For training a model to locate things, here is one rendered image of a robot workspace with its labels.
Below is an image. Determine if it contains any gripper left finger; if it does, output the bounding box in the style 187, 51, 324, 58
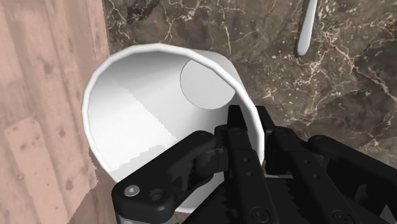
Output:
111, 104, 280, 224

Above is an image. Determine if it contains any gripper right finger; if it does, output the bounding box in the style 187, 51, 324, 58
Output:
255, 105, 397, 224

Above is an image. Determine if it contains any white cup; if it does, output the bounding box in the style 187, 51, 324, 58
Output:
81, 43, 266, 214

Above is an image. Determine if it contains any white utensil handle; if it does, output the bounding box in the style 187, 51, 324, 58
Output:
296, 0, 319, 57

